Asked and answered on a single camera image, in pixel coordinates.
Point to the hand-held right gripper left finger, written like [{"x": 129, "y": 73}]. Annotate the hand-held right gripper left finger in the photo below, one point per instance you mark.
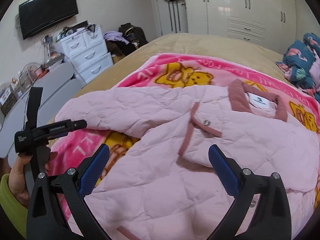
[{"x": 96, "y": 170}]

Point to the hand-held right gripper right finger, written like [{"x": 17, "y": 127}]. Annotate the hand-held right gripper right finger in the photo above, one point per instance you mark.
[{"x": 222, "y": 170}]

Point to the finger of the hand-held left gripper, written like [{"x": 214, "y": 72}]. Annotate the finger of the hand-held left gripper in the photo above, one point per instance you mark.
[{"x": 78, "y": 124}]

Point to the pink quilted jacket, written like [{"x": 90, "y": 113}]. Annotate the pink quilted jacket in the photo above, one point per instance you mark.
[{"x": 175, "y": 120}]

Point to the person's left forearm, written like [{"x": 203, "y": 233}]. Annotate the person's left forearm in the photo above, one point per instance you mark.
[{"x": 12, "y": 212}]

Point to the pile of dark clothes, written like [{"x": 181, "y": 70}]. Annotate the pile of dark clothes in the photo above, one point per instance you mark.
[{"x": 117, "y": 48}]

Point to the person's left hand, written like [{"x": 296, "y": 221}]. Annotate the person's left hand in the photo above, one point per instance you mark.
[{"x": 18, "y": 182}]

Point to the grey desk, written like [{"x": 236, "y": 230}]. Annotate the grey desk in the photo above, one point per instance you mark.
[{"x": 55, "y": 80}]

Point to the white drawer chest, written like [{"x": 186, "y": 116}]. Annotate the white drawer chest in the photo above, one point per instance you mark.
[{"x": 87, "y": 55}]

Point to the clutter on drawer chest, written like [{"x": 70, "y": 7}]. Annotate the clutter on drawer chest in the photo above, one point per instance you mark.
[{"x": 67, "y": 31}]

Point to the purple cloth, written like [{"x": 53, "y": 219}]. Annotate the purple cloth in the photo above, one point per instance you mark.
[{"x": 113, "y": 36}]

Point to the dark bag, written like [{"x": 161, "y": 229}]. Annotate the dark bag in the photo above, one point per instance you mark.
[{"x": 132, "y": 33}]

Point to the pink printed blanket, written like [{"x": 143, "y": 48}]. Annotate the pink printed blanket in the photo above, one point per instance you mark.
[{"x": 180, "y": 65}]

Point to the bed with beige cover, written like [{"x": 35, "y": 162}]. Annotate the bed with beige cover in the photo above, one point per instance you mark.
[{"x": 200, "y": 42}]

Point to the blue floral quilt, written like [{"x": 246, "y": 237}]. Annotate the blue floral quilt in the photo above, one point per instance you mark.
[{"x": 300, "y": 60}]

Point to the white door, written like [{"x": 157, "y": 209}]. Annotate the white door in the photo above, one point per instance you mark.
[{"x": 172, "y": 17}]

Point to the white wardrobe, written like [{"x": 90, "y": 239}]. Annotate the white wardrobe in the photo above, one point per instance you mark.
[{"x": 237, "y": 7}]

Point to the black wall television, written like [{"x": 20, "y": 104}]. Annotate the black wall television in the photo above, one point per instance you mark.
[{"x": 48, "y": 11}]

